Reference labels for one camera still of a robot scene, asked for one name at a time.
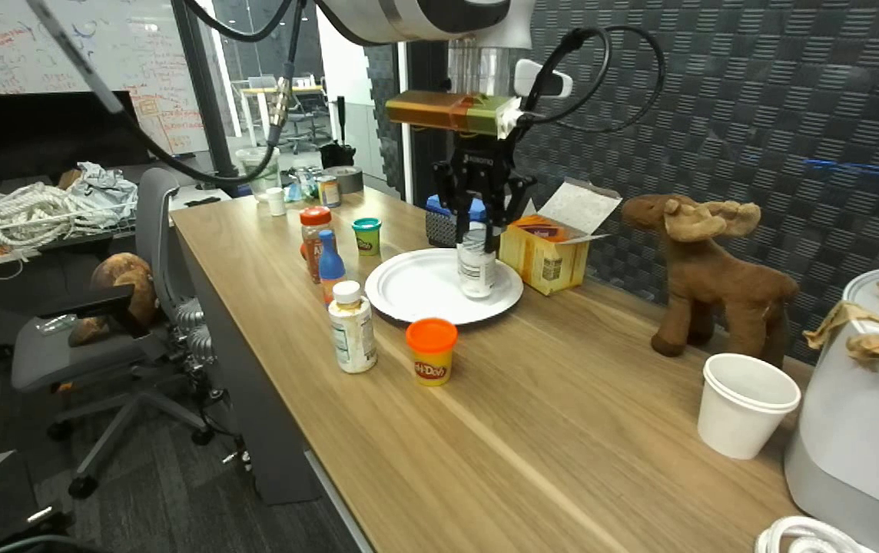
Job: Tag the brown plush toy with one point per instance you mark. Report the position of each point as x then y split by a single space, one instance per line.
128 282

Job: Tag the grey office chair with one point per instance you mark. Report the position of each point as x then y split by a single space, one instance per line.
102 358

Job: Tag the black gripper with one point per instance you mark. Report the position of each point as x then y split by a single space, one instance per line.
486 163

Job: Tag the blue tape strip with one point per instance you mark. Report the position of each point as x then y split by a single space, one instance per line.
849 166

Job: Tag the yellow-label tin can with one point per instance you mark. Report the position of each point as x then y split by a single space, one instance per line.
329 193

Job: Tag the grey white appliance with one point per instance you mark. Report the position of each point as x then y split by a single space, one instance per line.
860 439

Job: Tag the orange-lid play-doh can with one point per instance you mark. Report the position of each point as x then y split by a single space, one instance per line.
431 354

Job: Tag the yellow cardboard box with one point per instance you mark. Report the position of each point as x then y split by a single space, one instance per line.
547 263

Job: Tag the white paper plate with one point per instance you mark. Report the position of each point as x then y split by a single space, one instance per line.
419 292

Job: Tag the stained white-cap bottle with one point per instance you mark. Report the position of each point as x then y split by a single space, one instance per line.
353 334

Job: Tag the white paper cup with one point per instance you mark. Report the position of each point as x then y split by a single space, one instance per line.
741 409

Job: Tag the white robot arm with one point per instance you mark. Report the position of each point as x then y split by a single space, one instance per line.
397 18

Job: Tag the brown moose plush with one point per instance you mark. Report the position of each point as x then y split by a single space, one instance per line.
718 282

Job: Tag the red-lid spice jar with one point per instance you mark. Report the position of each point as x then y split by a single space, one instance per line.
314 231

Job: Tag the black metal post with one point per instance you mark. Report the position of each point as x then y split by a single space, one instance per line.
197 81

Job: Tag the teal-lid play-doh can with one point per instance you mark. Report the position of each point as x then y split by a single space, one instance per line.
368 238

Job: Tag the black camera stand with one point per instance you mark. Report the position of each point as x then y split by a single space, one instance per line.
337 152

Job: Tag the small white cup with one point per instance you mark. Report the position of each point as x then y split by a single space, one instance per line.
273 201

